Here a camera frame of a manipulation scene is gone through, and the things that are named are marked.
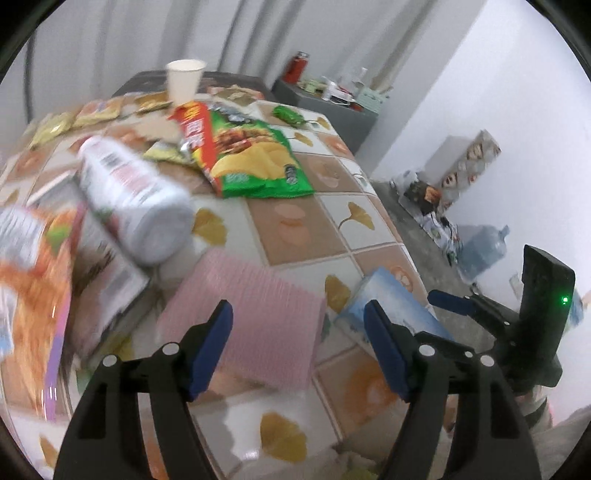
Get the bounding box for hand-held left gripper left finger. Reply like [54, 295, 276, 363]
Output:
[54, 300, 234, 480]

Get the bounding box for green potato chip bag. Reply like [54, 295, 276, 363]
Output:
[168, 102, 316, 199]

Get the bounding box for white fluffy blanket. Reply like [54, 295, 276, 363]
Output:
[330, 440, 384, 480]

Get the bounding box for dark grey table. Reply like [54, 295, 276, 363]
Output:
[113, 69, 275, 100]

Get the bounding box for silver yellow snack packet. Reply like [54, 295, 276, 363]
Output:
[143, 138, 195, 164]

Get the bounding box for blue tissue pack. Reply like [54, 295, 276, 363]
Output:
[335, 268, 455, 356]

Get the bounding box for orange yellow snack packet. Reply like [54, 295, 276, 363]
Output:
[74, 98, 123, 127]

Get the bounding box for small green snack packet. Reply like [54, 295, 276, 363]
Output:
[272, 105, 317, 129]

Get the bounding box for pink ribbed pack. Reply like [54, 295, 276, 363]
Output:
[156, 249, 327, 391]

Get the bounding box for grey cabinet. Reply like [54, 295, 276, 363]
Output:
[272, 76, 377, 153]

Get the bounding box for white plastic bottle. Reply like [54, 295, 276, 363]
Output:
[76, 135, 195, 267]

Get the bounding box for red thermos bottle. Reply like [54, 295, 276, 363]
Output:
[283, 51, 310, 84]

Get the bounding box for white paper cup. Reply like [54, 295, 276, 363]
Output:
[166, 59, 207, 106]

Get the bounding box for black snack bag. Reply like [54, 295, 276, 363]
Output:
[406, 180, 444, 215]

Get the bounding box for small yellow snack packet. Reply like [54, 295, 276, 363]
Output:
[136, 92, 169, 114]

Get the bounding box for grey curtain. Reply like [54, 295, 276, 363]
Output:
[28, 0, 462, 93]

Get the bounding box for patterned paper bag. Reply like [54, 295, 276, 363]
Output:
[434, 129, 502, 206]

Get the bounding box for blue water jug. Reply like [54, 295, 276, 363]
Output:
[457, 224, 510, 282]

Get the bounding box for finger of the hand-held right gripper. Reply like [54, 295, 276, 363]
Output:
[427, 288, 520, 342]

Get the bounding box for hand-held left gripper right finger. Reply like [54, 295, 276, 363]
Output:
[363, 300, 542, 480]

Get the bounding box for orange pink snack bag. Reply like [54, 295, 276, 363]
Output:
[0, 205, 86, 423]

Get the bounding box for brown white cardboard box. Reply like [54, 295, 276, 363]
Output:
[28, 173, 151, 358]

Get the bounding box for yellow green snack packet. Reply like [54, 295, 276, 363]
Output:
[30, 113, 75, 148]

